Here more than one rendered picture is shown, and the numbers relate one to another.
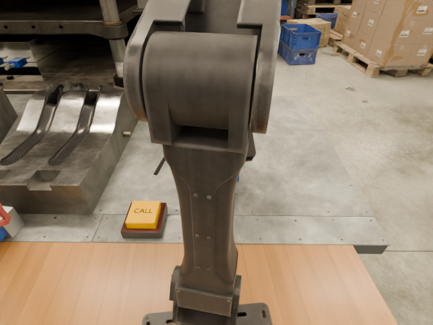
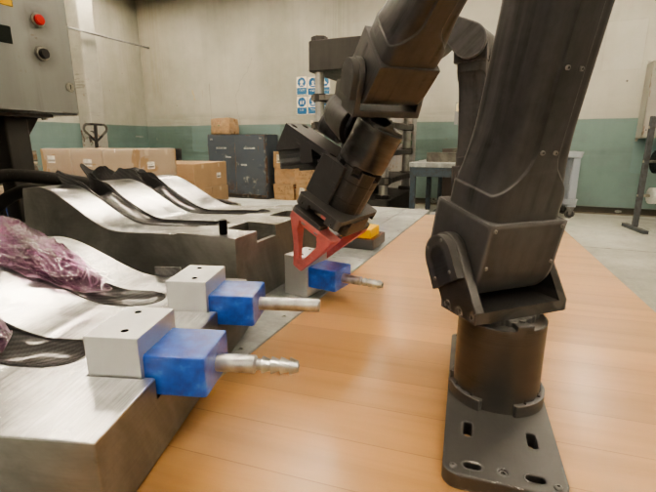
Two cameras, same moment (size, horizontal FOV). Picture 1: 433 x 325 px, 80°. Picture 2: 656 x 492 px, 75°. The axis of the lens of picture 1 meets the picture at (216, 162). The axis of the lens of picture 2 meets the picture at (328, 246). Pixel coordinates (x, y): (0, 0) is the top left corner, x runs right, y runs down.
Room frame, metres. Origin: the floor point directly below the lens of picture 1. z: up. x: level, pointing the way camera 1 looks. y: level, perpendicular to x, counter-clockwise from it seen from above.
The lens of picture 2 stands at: (0.09, 0.94, 1.00)
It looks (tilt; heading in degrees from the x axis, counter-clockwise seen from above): 14 degrees down; 293
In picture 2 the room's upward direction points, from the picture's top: straight up
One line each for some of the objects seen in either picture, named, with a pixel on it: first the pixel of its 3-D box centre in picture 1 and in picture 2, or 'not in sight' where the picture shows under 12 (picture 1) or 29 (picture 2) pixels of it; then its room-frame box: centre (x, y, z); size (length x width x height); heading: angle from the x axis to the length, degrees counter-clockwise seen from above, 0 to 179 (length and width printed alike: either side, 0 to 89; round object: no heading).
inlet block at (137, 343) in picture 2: not in sight; (202, 361); (0.27, 0.73, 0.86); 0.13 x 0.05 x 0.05; 17
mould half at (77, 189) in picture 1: (73, 129); (156, 222); (0.63, 0.40, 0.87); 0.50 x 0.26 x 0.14; 179
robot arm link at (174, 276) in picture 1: (205, 297); not in sight; (0.15, 0.01, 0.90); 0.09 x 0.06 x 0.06; 80
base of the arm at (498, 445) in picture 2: not in sight; (497, 355); (0.09, 0.61, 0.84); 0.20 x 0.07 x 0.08; 95
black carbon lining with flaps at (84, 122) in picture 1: (60, 116); (156, 193); (0.61, 0.41, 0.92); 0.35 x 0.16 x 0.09; 179
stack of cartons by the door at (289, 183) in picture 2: not in sight; (298, 175); (3.48, -5.80, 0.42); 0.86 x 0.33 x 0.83; 0
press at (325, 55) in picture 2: not in sight; (369, 139); (1.68, -4.18, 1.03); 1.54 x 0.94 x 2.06; 90
